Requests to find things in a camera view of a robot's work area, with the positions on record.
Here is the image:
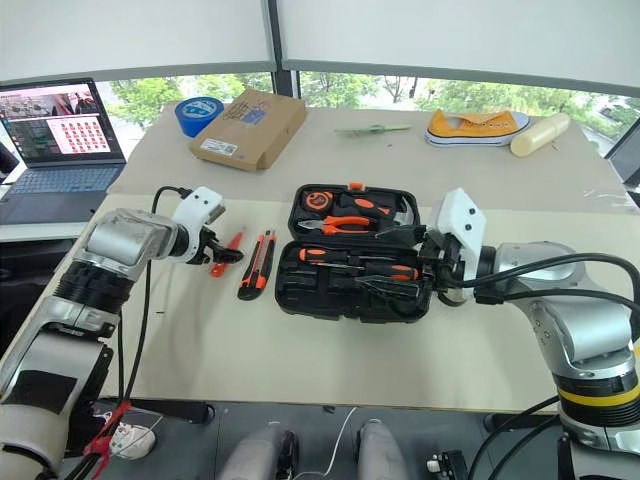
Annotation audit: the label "dark monitor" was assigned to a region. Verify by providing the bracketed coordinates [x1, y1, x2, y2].
[603, 130, 640, 204]

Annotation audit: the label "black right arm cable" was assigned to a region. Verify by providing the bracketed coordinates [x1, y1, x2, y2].
[473, 287, 640, 327]
[457, 252, 640, 295]

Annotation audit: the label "grey rounded robot leg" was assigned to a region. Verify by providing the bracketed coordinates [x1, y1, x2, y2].
[218, 422, 301, 480]
[356, 418, 412, 480]

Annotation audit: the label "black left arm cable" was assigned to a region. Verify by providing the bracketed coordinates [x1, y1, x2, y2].
[115, 185, 195, 407]

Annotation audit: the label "green plastic stick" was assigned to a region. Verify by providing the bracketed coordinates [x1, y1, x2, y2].
[333, 123, 413, 138]

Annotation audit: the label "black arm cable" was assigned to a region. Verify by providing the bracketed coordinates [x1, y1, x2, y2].
[457, 252, 640, 295]
[473, 287, 640, 327]
[115, 185, 195, 407]

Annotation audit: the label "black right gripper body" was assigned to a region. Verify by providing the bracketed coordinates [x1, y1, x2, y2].
[417, 227, 469, 300]

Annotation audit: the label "brown cardboard box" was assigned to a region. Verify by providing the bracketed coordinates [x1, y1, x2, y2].
[188, 88, 308, 173]

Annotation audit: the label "grey table cover sheet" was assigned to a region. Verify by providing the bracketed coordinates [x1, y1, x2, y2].
[106, 103, 640, 217]

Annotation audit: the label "cream plastic bottle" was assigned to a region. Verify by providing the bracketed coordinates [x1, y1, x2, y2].
[509, 112, 572, 159]

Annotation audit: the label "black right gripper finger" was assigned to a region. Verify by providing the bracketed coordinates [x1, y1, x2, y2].
[374, 223, 427, 247]
[353, 276, 427, 297]

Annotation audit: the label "black table foot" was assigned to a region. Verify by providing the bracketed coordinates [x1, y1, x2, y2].
[128, 398, 217, 425]

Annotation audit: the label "small orange utility knife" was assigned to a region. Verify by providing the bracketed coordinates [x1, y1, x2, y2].
[209, 227, 249, 279]

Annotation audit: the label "open laptop computer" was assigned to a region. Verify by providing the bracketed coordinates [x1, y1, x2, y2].
[0, 77, 129, 226]

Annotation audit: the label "thin white cable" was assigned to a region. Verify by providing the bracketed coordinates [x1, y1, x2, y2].
[294, 406, 359, 480]

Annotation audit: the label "black cable loop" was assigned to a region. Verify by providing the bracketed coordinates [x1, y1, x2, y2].
[466, 394, 567, 480]

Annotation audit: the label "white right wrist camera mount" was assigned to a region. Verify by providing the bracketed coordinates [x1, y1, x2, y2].
[428, 188, 489, 304]

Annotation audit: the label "black window post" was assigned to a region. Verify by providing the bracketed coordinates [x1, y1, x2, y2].
[263, 0, 302, 100]

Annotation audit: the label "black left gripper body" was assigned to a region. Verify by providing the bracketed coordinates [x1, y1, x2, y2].
[188, 227, 215, 266]

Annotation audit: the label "yellow canvas sneaker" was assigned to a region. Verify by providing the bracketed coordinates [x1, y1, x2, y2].
[424, 108, 531, 148]

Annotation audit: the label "orange black screwdriver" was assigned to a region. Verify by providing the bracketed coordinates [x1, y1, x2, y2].
[349, 261, 420, 282]
[297, 246, 364, 265]

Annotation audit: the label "orange black handled hammer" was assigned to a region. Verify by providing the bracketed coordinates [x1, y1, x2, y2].
[339, 193, 419, 226]

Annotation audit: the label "white crumpled object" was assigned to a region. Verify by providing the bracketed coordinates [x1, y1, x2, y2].
[108, 421, 157, 461]

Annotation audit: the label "small black device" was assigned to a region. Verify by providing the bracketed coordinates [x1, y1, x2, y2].
[426, 449, 470, 480]

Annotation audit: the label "orange handled pliers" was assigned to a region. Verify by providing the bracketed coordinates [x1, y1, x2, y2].
[298, 215, 374, 237]

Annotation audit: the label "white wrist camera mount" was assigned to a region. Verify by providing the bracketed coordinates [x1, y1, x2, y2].
[171, 186, 226, 265]
[428, 188, 489, 304]

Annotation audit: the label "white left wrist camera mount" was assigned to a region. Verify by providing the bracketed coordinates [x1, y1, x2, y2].
[171, 186, 226, 265]

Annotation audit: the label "blue tape roll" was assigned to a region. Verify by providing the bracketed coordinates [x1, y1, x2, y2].
[174, 95, 225, 139]

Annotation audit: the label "red tape strip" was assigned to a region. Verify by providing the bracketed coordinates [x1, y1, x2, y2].
[81, 399, 134, 472]

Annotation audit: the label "black plastic tool case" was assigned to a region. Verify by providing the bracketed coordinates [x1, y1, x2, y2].
[273, 182, 434, 324]

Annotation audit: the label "black orange tape measure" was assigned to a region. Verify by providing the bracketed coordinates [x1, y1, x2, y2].
[304, 190, 332, 212]

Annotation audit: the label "large orange black utility knife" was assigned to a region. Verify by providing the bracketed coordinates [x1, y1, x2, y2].
[236, 230, 277, 302]

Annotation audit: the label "white roller blind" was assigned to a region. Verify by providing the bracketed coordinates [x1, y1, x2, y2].
[0, 0, 279, 84]
[275, 0, 640, 99]

